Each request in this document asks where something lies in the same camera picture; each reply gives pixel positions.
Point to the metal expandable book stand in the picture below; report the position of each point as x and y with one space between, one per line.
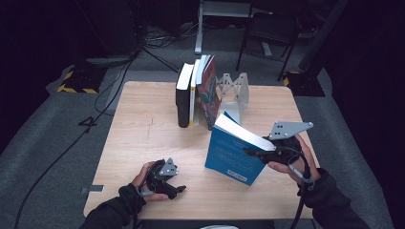
237 95

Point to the person's right hand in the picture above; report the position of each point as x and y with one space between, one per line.
305 165

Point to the white metal desk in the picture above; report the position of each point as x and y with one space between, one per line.
199 31

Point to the grey stand base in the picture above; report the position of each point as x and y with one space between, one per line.
108 60

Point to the colourful illustrated book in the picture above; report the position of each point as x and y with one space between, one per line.
210 95

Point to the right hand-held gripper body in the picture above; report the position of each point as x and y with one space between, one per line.
285 149

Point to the dark slanted post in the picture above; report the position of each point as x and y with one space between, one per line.
321 31

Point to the blue paperback book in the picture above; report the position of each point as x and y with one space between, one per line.
229 152

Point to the grey table edge bracket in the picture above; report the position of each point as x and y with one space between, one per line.
94 189

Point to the black hardcover book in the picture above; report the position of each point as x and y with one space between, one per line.
184 105

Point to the black base with yellow stripes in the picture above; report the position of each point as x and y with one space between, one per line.
305 86
79 81

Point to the person's left hand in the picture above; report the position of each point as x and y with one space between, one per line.
140 181

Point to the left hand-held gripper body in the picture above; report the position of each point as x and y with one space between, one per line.
159 178

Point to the black chair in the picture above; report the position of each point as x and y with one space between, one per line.
270 30

